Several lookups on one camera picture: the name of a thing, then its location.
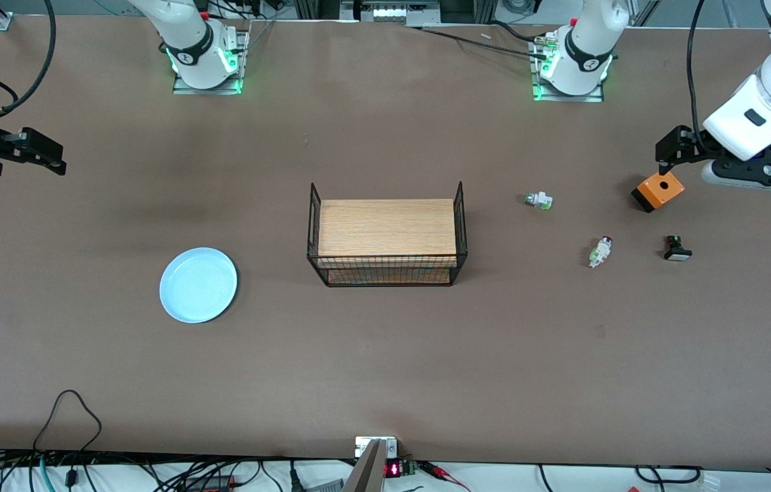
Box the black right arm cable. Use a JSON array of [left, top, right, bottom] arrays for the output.
[[0, 0, 58, 118]]

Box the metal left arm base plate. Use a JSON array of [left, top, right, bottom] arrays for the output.
[[531, 29, 606, 103]]

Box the black coiled cable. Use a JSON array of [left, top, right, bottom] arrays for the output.
[[634, 464, 704, 487]]

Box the long black table cable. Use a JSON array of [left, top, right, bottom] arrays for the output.
[[407, 26, 550, 58]]

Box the light blue round plate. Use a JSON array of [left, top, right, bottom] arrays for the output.
[[159, 247, 238, 324]]

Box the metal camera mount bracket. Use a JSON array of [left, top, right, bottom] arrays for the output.
[[344, 436, 399, 492]]

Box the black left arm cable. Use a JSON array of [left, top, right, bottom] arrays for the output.
[[686, 0, 709, 137]]

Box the black looped cable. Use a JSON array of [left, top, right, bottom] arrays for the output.
[[33, 389, 103, 456]]

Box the red wire pair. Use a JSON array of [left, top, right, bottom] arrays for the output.
[[419, 462, 472, 492]]

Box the black wire rack wooden shelf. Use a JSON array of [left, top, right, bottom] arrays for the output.
[[307, 181, 469, 288]]

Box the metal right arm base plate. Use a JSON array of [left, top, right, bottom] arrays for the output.
[[172, 26, 251, 96]]

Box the orange push button box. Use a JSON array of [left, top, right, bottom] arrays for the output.
[[631, 172, 686, 214]]

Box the white power strip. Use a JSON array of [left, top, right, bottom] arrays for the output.
[[372, 5, 421, 21]]

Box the black power adapter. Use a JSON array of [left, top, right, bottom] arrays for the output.
[[184, 474, 237, 492]]

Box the black square white-capped button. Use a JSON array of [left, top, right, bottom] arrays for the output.
[[663, 235, 693, 262]]

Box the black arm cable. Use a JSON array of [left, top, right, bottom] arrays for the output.
[[686, 0, 709, 137], [0, 0, 58, 118]]

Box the white red-capped push button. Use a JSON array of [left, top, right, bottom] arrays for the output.
[[588, 236, 614, 269]]

